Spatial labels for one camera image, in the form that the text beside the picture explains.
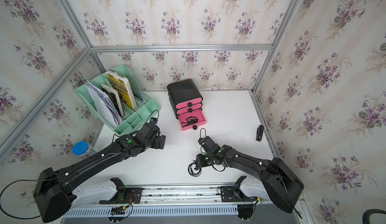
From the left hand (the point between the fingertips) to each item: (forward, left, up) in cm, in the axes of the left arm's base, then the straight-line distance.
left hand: (160, 139), depth 80 cm
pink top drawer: (+23, -15, +3) cm, 27 cm away
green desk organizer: (+26, +13, -5) cm, 30 cm away
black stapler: (+8, -60, -8) cm, 61 cm away
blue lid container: (-8, +34, +7) cm, 36 cm away
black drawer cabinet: (+33, -11, +4) cm, 34 cm away
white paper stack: (+13, +29, +13) cm, 35 cm away
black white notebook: (+25, +30, +7) cm, 40 cm away
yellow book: (+31, +27, +11) cm, 42 cm away
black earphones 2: (-13, -16, -12) cm, 24 cm away
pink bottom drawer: (+17, -23, -8) cm, 30 cm away
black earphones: (+19, -17, -10) cm, 27 cm away
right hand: (-9, -22, -10) cm, 26 cm away
